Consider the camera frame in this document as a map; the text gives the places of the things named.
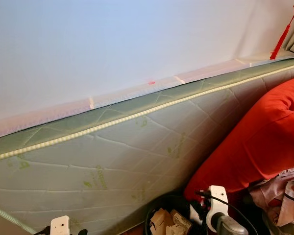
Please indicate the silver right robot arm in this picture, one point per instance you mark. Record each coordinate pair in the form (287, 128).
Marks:
(230, 226)

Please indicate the brown cardboard scrap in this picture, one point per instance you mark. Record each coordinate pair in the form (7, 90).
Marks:
(161, 223)

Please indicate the black waste basket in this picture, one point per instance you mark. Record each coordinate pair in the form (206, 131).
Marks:
(159, 201)

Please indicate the green quilted mattress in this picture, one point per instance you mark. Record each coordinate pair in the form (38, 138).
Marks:
(112, 161)

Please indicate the pink cartoon print blanket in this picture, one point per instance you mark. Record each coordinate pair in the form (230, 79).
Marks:
(279, 200)

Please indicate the red pillow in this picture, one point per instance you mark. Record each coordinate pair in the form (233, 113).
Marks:
(255, 142)

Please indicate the red tassel ornament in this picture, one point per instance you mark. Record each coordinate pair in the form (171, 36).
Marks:
(284, 34)

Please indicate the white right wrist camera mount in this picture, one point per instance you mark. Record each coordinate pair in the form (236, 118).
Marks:
(218, 200)

